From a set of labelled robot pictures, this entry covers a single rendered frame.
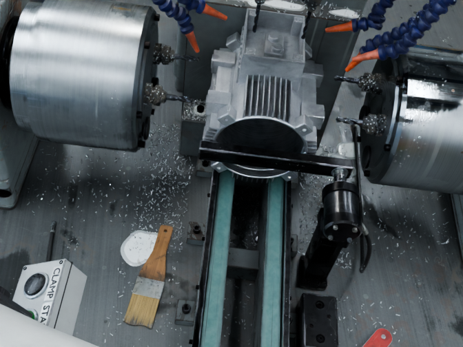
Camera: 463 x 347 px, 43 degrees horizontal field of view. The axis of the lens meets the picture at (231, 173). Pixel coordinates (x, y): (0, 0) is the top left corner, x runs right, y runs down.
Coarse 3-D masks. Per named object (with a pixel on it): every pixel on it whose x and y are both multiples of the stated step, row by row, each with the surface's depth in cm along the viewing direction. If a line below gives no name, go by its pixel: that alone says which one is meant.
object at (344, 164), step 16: (208, 144) 96; (224, 144) 97; (224, 160) 98; (240, 160) 97; (256, 160) 97; (272, 160) 97; (288, 160) 96; (304, 160) 97; (320, 160) 97; (336, 160) 97; (352, 160) 98
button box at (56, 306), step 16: (32, 272) 77; (48, 272) 75; (64, 272) 75; (80, 272) 78; (48, 288) 73; (64, 288) 74; (80, 288) 77; (32, 304) 73; (48, 304) 72; (64, 304) 74; (80, 304) 76; (48, 320) 71; (64, 320) 73
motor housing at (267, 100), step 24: (216, 72) 104; (240, 96) 96; (264, 96) 95; (288, 96) 97; (312, 96) 101; (216, 120) 97; (240, 120) 112; (264, 120) 113; (288, 120) 93; (240, 144) 108; (264, 144) 109; (288, 144) 107; (312, 144) 97; (240, 168) 105; (264, 168) 106
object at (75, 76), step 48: (48, 0) 93; (96, 0) 96; (48, 48) 89; (96, 48) 90; (144, 48) 92; (48, 96) 91; (96, 96) 90; (144, 96) 96; (96, 144) 98; (144, 144) 103
